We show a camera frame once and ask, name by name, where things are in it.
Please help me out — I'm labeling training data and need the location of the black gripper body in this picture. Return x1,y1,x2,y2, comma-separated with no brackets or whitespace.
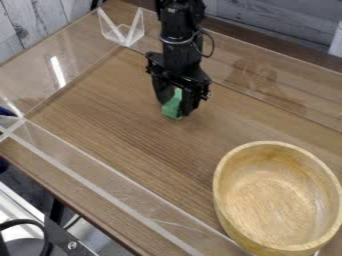
144,51,214,101

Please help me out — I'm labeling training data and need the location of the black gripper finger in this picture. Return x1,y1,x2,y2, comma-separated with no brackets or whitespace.
152,75,175,105
181,86,202,116

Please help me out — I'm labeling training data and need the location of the green rectangular block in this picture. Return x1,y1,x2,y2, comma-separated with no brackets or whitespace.
162,88,183,120

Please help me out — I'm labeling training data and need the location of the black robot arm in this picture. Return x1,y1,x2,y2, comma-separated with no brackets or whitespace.
146,0,215,120

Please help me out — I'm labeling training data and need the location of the light wooden bowl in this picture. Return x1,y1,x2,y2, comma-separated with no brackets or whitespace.
213,141,342,256

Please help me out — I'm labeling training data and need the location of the white object at right edge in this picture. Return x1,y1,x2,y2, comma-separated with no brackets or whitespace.
329,21,342,57

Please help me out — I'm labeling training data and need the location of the black table leg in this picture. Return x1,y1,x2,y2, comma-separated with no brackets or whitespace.
50,199,66,225

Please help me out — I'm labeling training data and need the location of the clear acrylic corner bracket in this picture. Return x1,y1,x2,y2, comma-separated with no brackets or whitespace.
96,8,144,47

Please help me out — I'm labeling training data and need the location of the clear acrylic tray wall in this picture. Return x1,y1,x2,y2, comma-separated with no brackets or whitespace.
0,0,342,256

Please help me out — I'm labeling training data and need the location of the black cable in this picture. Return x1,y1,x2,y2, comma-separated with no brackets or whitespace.
0,218,54,256

